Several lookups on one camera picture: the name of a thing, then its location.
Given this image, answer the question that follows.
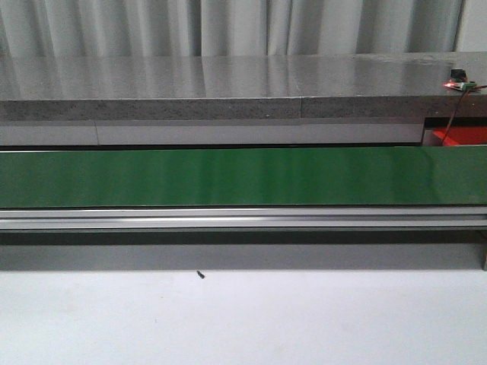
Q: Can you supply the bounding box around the grey stone counter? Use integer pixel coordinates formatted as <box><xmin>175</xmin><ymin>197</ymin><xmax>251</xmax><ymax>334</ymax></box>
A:
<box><xmin>1</xmin><ymin>52</ymin><xmax>486</xmax><ymax>121</ymax></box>

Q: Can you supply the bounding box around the green conveyor belt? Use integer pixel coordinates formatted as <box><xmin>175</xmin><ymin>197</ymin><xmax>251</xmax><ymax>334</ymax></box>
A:
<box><xmin>1</xmin><ymin>146</ymin><xmax>486</xmax><ymax>208</ymax></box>

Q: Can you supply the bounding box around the red plastic tray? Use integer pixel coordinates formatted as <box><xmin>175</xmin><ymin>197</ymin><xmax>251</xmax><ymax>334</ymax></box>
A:
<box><xmin>428</xmin><ymin>126</ymin><xmax>487</xmax><ymax>147</ymax></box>

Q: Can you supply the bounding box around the small black sensor cube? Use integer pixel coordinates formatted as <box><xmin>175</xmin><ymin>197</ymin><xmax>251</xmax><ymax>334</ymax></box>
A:
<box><xmin>450</xmin><ymin>68</ymin><xmax>467</xmax><ymax>82</ymax></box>

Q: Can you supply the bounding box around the small green circuit board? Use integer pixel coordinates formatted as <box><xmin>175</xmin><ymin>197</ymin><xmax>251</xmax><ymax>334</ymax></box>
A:
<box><xmin>444</xmin><ymin>79</ymin><xmax>480</xmax><ymax>92</ymax></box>

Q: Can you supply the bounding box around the grey curtain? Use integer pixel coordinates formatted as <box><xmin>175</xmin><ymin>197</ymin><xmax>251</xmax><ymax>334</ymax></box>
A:
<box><xmin>1</xmin><ymin>0</ymin><xmax>464</xmax><ymax>57</ymax></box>

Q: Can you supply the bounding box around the aluminium conveyor frame rail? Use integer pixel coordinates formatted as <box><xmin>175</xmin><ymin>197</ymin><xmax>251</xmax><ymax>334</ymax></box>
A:
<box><xmin>1</xmin><ymin>207</ymin><xmax>486</xmax><ymax>272</ymax></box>

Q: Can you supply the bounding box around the red black wire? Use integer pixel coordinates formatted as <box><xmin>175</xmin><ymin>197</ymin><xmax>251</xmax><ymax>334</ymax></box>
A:
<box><xmin>440</xmin><ymin>84</ymin><xmax>487</xmax><ymax>147</ymax></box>

